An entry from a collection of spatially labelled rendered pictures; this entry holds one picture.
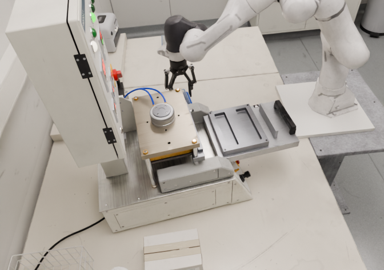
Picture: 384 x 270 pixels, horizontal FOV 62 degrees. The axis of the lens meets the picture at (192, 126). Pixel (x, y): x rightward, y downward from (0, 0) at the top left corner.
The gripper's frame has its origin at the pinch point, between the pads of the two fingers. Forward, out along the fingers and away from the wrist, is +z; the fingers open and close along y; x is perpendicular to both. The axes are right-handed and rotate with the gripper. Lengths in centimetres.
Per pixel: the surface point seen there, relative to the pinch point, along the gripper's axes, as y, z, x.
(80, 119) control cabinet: -35, -48, -56
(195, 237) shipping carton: -13, 1, -70
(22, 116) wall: -67, -14, -9
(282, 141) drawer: 25, -13, -51
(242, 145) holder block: 11, -15, -50
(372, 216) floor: 100, 84, -52
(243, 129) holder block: 13.6, -14.9, -43.5
